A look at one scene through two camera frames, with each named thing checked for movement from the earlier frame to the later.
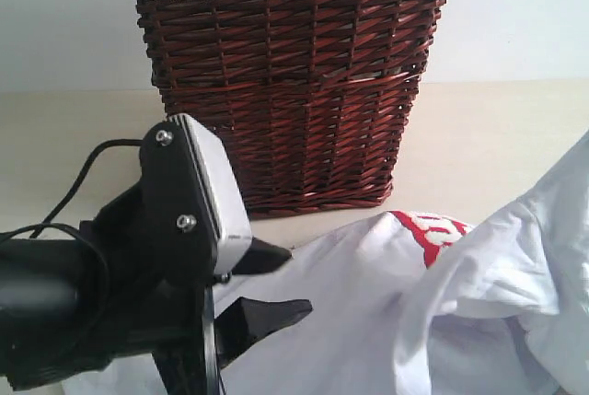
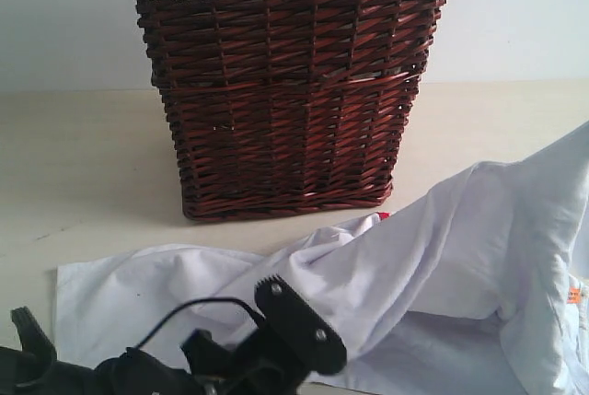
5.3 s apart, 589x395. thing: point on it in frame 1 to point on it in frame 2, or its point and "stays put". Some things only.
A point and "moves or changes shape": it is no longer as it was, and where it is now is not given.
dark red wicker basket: [307, 88] stays put
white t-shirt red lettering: [421, 304] moves or changes shape
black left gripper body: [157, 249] to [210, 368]
